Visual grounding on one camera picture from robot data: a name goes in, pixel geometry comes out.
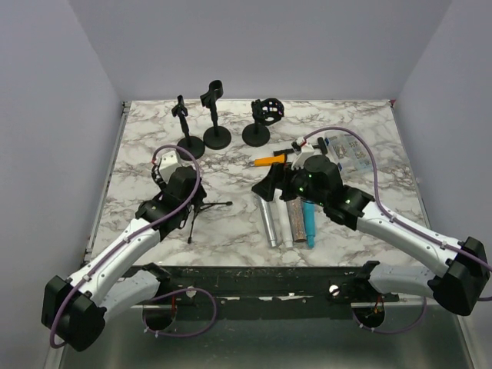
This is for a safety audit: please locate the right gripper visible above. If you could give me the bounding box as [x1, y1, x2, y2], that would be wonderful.
[253, 159, 327, 207]

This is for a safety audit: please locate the white microphone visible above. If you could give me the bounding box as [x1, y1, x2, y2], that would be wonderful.
[256, 196, 279, 248]
[276, 198, 294, 248]

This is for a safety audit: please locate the glitter silver-head microphone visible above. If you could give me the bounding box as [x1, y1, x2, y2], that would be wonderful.
[287, 199, 307, 243]

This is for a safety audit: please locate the blue toy microphone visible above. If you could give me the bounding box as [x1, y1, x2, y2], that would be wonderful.
[303, 202, 316, 249]

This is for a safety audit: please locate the black tripod shock-mount stand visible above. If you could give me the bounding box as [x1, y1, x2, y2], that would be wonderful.
[150, 165, 234, 245]

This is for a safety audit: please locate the round-base clip stand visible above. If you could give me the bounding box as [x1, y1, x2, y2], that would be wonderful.
[200, 80, 231, 150]

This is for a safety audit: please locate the round-base shock-mount stand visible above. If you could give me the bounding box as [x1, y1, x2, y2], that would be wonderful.
[241, 98, 284, 148]

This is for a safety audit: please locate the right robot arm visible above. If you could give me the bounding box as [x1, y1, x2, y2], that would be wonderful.
[251, 155, 490, 316]

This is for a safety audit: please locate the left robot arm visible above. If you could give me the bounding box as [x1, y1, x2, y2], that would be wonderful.
[42, 166, 206, 351]

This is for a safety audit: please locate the clear plastic screw box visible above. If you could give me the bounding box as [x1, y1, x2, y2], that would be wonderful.
[324, 131, 373, 176]

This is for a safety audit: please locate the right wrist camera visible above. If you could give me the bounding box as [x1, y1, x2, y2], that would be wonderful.
[291, 137, 315, 170]

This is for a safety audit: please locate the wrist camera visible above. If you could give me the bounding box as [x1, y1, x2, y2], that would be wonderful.
[151, 150, 181, 183]
[291, 137, 315, 170]

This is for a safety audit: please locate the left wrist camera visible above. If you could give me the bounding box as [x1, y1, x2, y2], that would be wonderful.
[151, 150, 181, 183]

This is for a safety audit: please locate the black front mounting rail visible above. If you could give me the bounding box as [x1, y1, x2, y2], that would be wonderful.
[103, 264, 443, 322]

